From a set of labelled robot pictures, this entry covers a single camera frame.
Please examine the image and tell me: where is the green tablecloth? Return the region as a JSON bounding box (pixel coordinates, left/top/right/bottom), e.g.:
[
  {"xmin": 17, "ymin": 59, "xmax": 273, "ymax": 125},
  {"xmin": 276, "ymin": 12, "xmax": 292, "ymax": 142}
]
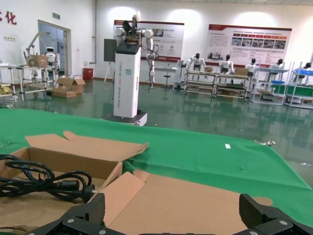
[{"xmin": 0, "ymin": 108, "xmax": 313, "ymax": 225}]

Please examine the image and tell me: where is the red white wall poster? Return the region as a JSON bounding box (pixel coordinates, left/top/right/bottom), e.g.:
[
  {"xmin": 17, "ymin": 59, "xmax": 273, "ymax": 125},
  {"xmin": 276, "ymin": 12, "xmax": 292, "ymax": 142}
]
[
  {"xmin": 113, "ymin": 20, "xmax": 185, "ymax": 61},
  {"xmin": 207, "ymin": 23, "xmax": 293, "ymax": 67}
]

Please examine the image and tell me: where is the open cardboard carton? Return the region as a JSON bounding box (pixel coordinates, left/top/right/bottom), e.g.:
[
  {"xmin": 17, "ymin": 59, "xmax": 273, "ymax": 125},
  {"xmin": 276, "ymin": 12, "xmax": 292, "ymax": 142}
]
[{"xmin": 72, "ymin": 77, "xmax": 86, "ymax": 94}]

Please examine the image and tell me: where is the white black humanoid robot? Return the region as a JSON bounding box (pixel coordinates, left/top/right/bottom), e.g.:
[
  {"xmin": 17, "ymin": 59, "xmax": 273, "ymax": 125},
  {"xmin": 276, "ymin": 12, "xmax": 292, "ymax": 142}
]
[
  {"xmin": 187, "ymin": 53, "xmax": 207, "ymax": 74},
  {"xmin": 219, "ymin": 54, "xmax": 235, "ymax": 74},
  {"xmin": 297, "ymin": 62, "xmax": 313, "ymax": 81},
  {"xmin": 268, "ymin": 58, "xmax": 286, "ymax": 71},
  {"xmin": 245, "ymin": 58, "xmax": 257, "ymax": 74}
]

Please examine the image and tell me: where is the pipe frame workbench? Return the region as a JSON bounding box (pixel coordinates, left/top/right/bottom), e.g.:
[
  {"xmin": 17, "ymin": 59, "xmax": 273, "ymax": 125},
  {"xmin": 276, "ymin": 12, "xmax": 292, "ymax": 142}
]
[
  {"xmin": 215, "ymin": 72, "xmax": 250, "ymax": 100},
  {"xmin": 183, "ymin": 68, "xmax": 218, "ymax": 95}
]

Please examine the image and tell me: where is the grey framed glass doorway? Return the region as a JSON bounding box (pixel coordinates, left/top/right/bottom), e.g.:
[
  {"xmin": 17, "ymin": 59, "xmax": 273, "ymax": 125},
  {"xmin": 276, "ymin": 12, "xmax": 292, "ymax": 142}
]
[{"xmin": 38, "ymin": 19, "xmax": 72, "ymax": 79}]

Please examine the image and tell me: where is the white pipe rack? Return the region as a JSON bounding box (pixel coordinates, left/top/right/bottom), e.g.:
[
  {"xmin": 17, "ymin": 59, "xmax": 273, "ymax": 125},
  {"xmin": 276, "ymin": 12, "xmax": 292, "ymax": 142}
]
[{"xmin": 0, "ymin": 63, "xmax": 58, "ymax": 102}]

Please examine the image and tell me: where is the flat cardboard carton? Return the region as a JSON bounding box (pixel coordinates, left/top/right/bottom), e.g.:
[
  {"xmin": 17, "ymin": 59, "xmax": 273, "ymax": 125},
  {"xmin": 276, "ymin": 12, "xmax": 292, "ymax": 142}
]
[{"xmin": 51, "ymin": 88, "xmax": 78, "ymax": 98}]

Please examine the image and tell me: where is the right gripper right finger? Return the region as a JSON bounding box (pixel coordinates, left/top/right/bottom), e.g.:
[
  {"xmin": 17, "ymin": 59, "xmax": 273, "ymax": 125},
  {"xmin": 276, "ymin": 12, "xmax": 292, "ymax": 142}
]
[{"xmin": 234, "ymin": 193, "xmax": 313, "ymax": 235}]

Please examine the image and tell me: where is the cardboard box on rack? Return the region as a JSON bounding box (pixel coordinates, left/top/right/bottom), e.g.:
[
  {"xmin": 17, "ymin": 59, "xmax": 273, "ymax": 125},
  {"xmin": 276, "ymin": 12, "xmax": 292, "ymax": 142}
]
[{"xmin": 29, "ymin": 55, "xmax": 48, "ymax": 68}]

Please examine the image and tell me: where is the white desk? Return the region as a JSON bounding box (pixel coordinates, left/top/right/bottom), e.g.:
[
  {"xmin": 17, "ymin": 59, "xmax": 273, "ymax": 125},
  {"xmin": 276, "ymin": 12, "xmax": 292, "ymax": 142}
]
[{"xmin": 154, "ymin": 66, "xmax": 179, "ymax": 85}]

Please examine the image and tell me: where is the black power cable with plug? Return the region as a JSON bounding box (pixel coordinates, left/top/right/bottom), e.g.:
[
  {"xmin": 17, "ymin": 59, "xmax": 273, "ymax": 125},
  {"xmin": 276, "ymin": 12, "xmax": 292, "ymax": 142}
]
[{"xmin": 0, "ymin": 154, "xmax": 96, "ymax": 204}]

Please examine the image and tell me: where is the black screen on stand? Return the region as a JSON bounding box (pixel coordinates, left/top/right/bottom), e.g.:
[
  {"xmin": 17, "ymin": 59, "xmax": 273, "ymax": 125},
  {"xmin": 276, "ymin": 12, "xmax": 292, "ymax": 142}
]
[{"xmin": 103, "ymin": 38, "xmax": 118, "ymax": 84}]

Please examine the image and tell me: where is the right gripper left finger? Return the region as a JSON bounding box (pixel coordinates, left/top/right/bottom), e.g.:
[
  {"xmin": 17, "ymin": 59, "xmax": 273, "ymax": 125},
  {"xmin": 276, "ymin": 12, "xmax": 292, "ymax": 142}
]
[{"xmin": 24, "ymin": 192, "xmax": 106, "ymax": 235}]

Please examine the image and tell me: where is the open cardboard box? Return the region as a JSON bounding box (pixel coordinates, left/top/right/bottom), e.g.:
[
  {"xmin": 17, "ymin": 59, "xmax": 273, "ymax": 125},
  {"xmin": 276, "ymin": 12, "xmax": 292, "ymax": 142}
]
[
  {"xmin": 0, "ymin": 130, "xmax": 150, "ymax": 232},
  {"xmin": 92, "ymin": 170, "xmax": 273, "ymax": 235}
]

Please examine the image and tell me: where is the grey wall pipe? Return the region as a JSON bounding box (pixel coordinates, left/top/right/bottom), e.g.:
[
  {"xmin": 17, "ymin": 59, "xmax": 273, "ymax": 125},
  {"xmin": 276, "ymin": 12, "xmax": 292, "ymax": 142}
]
[{"xmin": 92, "ymin": 0, "xmax": 98, "ymax": 66}]

